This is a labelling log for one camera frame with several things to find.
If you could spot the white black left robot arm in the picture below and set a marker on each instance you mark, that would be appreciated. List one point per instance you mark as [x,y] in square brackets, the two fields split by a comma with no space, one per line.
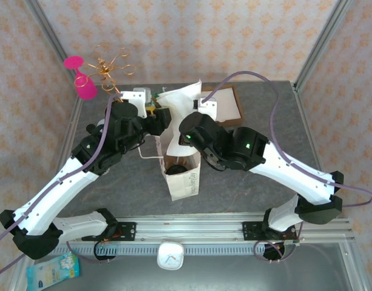
[52,194]

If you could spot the blue wet wipes packet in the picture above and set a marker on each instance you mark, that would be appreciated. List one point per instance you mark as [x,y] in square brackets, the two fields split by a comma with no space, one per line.
[52,272]

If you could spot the pink plastic wine glass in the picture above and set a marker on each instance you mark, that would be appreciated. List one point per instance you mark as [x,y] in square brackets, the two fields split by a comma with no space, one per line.
[84,88]

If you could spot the small dark jar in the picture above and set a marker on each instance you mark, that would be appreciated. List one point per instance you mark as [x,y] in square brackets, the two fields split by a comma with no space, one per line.
[89,128]

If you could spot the white printed paper bag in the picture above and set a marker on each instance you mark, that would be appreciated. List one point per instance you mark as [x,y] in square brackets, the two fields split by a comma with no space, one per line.
[183,188]

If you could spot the aluminium frame post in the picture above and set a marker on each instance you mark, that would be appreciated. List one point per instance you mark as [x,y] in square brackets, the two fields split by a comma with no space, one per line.
[326,33]
[48,27]

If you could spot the green white wrapped straw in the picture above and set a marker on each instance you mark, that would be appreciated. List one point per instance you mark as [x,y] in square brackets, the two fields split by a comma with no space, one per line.
[157,95]

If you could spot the aluminium table edge rail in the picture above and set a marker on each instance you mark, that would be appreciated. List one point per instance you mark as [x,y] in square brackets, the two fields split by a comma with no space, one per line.
[307,121]
[72,121]

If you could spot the white square timer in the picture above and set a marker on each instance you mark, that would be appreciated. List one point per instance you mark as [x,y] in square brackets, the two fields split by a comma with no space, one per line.
[170,256]

